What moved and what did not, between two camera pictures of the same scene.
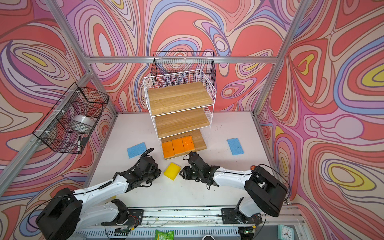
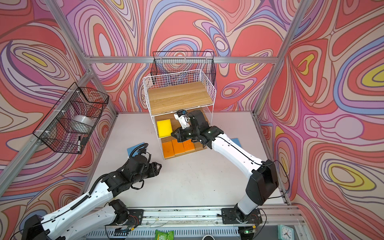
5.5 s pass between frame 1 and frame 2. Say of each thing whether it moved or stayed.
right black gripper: moved
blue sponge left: stayed
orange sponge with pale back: stayed
